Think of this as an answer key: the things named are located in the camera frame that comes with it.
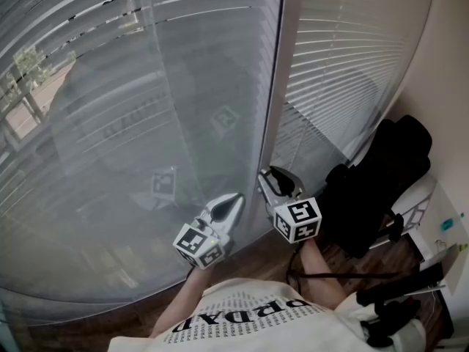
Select black office chair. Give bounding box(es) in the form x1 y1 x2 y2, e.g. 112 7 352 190
317 114 432 260

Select black waist bag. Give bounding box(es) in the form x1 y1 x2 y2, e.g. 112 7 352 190
357 287 422 348

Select white printed shirt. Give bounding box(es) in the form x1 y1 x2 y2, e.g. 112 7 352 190
108 277 428 352

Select black cable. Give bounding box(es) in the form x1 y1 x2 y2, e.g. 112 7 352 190
285 242 440 293

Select clear bottle with blue label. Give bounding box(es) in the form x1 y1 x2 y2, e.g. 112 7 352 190
439 214 465 232

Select person's left forearm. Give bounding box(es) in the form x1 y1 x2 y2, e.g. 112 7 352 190
149 268 213 339

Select person's right forearm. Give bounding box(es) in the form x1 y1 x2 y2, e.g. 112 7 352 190
300 238 347 311

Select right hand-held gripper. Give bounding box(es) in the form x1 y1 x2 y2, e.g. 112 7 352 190
258 166 322 244

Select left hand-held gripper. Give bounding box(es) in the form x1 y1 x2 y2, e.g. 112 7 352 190
173 192 245 270

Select white window frame post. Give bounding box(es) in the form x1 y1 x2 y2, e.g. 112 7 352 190
241 0 307 249

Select white window blinds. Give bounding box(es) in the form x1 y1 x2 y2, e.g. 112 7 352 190
273 0 437 197
0 0 285 304

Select white desk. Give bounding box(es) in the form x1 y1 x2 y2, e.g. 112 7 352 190
368 176 469 296

